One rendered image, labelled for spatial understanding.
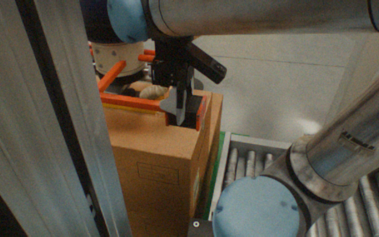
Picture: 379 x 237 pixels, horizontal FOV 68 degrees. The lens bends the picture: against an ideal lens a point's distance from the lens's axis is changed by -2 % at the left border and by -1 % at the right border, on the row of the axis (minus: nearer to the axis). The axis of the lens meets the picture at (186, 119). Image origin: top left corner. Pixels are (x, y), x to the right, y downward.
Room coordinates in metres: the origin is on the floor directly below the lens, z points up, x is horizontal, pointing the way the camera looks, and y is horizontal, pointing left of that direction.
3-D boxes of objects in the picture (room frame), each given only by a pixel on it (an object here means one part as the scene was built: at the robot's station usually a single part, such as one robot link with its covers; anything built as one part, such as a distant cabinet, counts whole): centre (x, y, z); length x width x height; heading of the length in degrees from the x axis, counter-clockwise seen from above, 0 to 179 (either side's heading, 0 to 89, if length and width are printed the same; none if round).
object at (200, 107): (0.57, 0.00, 1.18); 0.09 x 0.08 x 0.05; 166
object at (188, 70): (0.57, 0.03, 1.32); 0.09 x 0.08 x 0.12; 76
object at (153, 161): (0.89, 0.23, 0.74); 0.60 x 0.40 x 0.40; 76
